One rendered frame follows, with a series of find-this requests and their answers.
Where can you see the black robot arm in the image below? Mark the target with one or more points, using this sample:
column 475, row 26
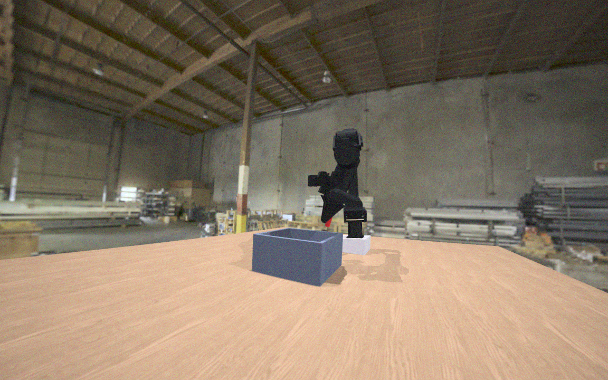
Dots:
column 346, row 146

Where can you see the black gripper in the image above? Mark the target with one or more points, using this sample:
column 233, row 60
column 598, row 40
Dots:
column 335, row 198

